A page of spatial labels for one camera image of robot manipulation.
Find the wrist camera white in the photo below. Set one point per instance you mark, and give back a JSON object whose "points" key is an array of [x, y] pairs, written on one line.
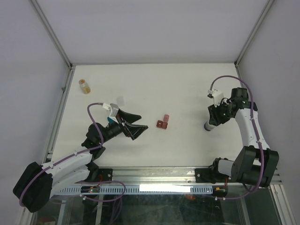
{"points": [[216, 95], [112, 108]]}

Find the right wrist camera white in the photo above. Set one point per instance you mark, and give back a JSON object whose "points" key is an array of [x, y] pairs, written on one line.
{"points": [[216, 95]]}

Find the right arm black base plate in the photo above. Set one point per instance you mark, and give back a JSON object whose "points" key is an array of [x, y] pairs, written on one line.
{"points": [[206, 175]]}

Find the white pill bottle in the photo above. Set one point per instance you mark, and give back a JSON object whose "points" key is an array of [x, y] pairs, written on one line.
{"points": [[208, 127]]}

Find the aluminium frame post left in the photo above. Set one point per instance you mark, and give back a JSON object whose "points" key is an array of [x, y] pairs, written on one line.
{"points": [[51, 33]]}

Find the grey slotted cable duct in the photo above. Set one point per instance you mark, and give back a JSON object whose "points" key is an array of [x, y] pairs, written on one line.
{"points": [[143, 189]]}

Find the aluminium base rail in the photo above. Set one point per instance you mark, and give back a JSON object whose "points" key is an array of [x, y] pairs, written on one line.
{"points": [[127, 175]]}

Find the aluminium frame post right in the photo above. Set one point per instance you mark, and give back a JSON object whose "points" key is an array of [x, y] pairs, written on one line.
{"points": [[267, 7]]}

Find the aluminium frame post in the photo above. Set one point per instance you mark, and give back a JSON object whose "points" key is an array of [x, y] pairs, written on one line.
{"points": [[267, 7], [51, 33]]}

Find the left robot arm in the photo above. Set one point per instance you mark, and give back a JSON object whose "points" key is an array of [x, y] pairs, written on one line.
{"points": [[40, 182]]}

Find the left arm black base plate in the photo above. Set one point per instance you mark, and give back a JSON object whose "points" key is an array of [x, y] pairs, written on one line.
{"points": [[98, 175]]}

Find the teal pill box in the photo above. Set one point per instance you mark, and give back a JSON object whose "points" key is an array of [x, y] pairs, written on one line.
{"points": [[110, 121]]}

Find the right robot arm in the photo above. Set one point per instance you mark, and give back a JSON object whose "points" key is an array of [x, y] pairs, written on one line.
{"points": [[256, 162]]}

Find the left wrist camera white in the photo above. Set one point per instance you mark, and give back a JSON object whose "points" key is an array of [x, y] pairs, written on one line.
{"points": [[112, 108]]}

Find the small glass vial orange pills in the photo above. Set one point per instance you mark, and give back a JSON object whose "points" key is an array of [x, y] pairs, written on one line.
{"points": [[84, 86]]}

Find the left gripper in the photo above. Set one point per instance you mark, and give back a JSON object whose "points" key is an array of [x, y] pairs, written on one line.
{"points": [[131, 131]]}

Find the clear plastic pill box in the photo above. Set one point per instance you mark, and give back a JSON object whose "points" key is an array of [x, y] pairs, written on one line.
{"points": [[120, 101]]}

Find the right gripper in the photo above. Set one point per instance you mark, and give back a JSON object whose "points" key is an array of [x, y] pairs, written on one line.
{"points": [[214, 118]]}

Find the red pill box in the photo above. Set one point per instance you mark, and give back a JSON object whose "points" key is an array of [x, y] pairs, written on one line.
{"points": [[163, 124]]}

